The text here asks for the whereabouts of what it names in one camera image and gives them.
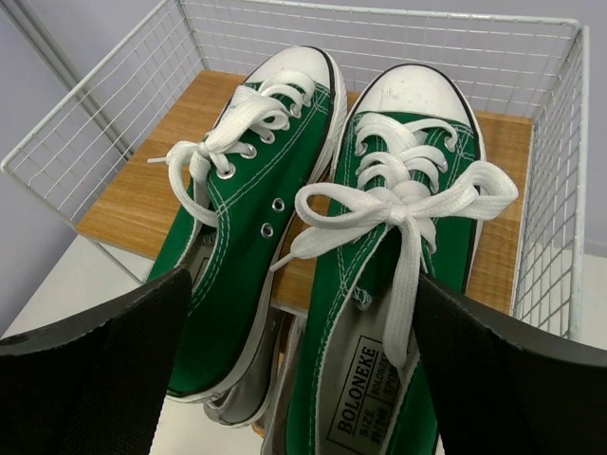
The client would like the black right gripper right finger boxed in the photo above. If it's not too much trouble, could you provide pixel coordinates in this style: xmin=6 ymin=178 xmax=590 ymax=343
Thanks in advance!
xmin=414 ymin=274 xmax=606 ymax=454

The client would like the white wire wooden shoe shelf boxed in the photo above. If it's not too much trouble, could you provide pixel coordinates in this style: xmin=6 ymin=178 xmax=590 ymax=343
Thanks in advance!
xmin=0 ymin=0 xmax=592 ymax=342

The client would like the green sneaker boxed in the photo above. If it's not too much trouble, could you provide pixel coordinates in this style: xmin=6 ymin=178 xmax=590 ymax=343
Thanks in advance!
xmin=285 ymin=64 xmax=519 ymax=454
xmin=149 ymin=46 xmax=347 ymax=402

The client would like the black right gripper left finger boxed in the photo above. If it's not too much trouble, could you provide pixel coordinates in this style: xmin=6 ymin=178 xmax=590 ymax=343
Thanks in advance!
xmin=1 ymin=267 xmax=192 ymax=454

